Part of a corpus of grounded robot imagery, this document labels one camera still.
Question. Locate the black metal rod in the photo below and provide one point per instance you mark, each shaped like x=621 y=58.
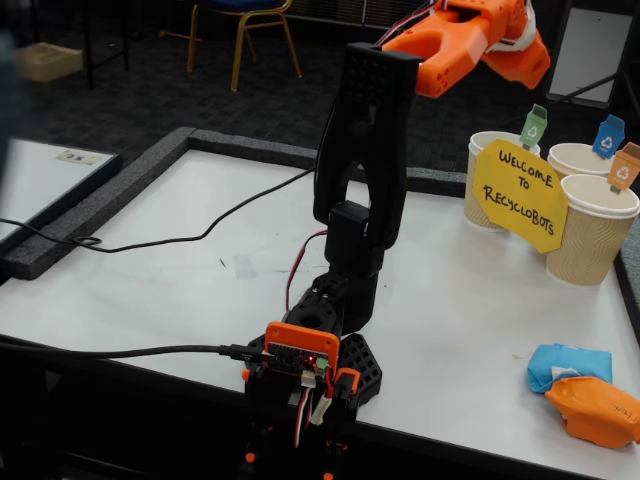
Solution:
x=585 y=89

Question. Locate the small paper label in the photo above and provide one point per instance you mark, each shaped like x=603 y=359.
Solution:
x=77 y=157

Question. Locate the ribbed brown paper cup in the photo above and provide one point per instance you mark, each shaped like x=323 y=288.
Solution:
x=480 y=215
x=570 y=160
x=585 y=250

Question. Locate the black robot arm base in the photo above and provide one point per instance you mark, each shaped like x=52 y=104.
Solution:
x=360 y=370

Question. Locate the green recycling bin sign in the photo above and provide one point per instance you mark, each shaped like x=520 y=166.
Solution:
x=534 y=130

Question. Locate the yellow handwritten welcome sign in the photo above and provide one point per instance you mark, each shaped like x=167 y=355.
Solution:
x=515 y=210

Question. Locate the orange framed controller board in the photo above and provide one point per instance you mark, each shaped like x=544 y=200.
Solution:
x=300 y=345

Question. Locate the blue paper bundle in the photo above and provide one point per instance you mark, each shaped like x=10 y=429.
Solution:
x=565 y=365

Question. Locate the black and orange robot arm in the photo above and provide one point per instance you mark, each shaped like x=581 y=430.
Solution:
x=370 y=150

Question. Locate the black metal table legs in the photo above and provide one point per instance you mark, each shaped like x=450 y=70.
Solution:
x=89 y=50

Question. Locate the orange paper bundle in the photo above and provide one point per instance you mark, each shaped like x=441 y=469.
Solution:
x=590 y=415

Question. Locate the gold framed blue chair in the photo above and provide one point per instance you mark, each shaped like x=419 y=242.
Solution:
x=240 y=4

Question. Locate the cardboard box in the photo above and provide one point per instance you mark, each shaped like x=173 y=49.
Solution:
x=50 y=62

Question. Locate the black framed white table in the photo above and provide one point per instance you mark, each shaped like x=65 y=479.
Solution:
x=40 y=175
x=590 y=45

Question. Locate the orange recycling bin sign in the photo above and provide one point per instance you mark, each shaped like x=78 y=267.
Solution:
x=625 y=170

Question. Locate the short dark grey foam strip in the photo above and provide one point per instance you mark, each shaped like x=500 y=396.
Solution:
x=435 y=177

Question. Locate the blue recycling bin sign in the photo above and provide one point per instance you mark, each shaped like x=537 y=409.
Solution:
x=607 y=140

